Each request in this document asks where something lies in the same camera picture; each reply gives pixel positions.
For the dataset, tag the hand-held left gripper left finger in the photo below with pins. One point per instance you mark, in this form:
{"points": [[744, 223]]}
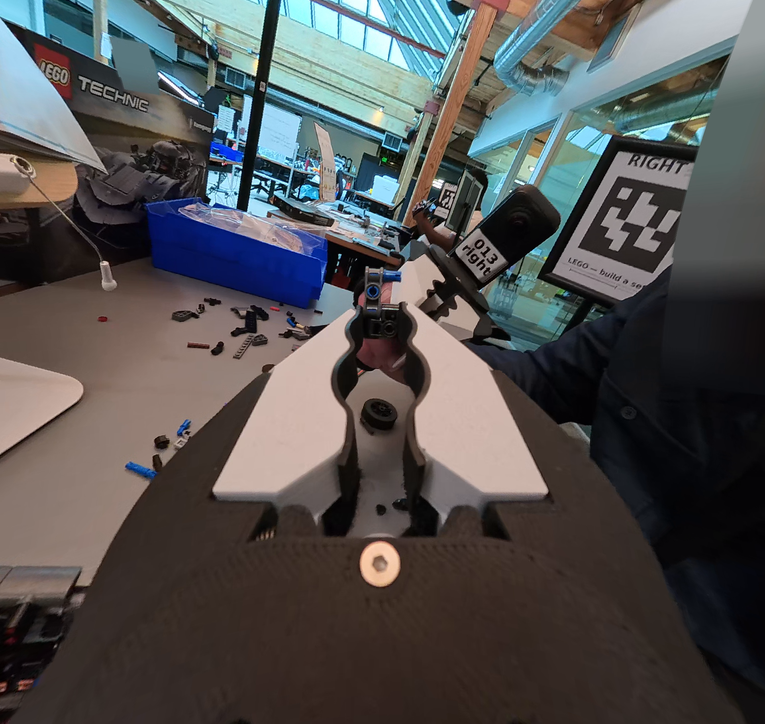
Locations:
{"points": [[281, 437]]}

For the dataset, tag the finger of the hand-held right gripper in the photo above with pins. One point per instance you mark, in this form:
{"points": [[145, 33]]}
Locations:
{"points": [[472, 323], [421, 278]]}

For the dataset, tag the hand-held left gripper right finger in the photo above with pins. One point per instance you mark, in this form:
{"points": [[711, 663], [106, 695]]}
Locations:
{"points": [[478, 437]]}

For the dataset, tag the small grey lego subassembly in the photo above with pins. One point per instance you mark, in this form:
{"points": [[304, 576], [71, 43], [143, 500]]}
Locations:
{"points": [[379, 305]]}

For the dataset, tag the black lego wheel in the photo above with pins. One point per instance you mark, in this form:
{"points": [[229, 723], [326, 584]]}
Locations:
{"points": [[378, 414]]}

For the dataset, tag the grey lego car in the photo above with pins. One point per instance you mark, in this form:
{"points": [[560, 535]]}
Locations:
{"points": [[36, 604]]}

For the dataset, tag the person's right forearm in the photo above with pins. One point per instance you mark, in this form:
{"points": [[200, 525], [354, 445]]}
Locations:
{"points": [[568, 347]]}

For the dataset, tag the pile of small lego pieces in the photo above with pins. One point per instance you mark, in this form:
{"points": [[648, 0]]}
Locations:
{"points": [[140, 469]]}

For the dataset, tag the scattered dark lego pieces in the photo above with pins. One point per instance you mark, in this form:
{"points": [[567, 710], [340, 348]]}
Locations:
{"points": [[184, 316]]}

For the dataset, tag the dark printed set box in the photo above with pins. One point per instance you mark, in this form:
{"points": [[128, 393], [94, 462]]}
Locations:
{"points": [[167, 168]]}

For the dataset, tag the person's right hand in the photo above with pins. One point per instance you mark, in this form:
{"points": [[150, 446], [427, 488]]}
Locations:
{"points": [[382, 356]]}

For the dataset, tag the framed marker sign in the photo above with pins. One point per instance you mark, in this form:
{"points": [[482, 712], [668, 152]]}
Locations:
{"points": [[627, 215]]}

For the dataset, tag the flat black box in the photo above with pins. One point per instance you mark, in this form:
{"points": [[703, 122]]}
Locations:
{"points": [[305, 213]]}

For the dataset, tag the clear plastic bags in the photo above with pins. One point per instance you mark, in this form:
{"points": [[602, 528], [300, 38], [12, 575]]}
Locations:
{"points": [[257, 227]]}

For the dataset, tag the blue plastic bin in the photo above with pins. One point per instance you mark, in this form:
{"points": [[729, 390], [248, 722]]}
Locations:
{"points": [[239, 269]]}

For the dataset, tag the person's body in dark clothing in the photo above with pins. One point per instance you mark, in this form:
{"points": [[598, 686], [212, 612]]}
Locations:
{"points": [[657, 526]]}

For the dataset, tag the whiteboard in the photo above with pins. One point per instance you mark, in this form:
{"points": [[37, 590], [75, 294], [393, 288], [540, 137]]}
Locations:
{"points": [[272, 129]]}

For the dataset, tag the white book stand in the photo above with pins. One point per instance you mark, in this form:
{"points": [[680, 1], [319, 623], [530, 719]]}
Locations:
{"points": [[36, 395]]}

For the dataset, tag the black vertical pole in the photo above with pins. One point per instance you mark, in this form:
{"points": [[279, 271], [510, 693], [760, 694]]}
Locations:
{"points": [[263, 78]]}

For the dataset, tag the instruction booklet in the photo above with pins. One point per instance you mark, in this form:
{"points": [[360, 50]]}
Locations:
{"points": [[36, 108]]}

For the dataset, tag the wooden support post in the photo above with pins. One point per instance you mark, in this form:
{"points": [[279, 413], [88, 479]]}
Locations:
{"points": [[454, 108]]}

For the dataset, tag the silver ventilation duct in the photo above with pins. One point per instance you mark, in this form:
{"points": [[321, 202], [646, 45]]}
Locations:
{"points": [[538, 36]]}

